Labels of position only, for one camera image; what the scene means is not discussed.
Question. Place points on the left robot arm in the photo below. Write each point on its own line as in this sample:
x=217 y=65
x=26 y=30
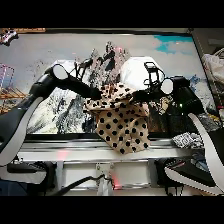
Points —
x=20 y=110

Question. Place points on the beige black-dotted garment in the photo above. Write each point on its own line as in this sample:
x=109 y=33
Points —
x=121 y=125

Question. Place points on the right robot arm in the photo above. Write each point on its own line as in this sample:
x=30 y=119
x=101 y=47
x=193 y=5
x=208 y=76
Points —
x=213 y=146

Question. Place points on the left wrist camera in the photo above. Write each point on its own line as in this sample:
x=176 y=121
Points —
x=83 y=66

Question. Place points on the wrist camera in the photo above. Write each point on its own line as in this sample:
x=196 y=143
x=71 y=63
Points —
x=151 y=71
x=83 y=66

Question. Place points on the black and white patterned garment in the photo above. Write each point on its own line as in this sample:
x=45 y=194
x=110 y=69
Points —
x=186 y=140

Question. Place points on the silver frame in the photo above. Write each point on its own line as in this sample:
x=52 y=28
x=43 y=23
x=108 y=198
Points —
x=86 y=151

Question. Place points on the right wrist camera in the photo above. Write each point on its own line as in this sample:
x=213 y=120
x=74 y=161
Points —
x=151 y=71

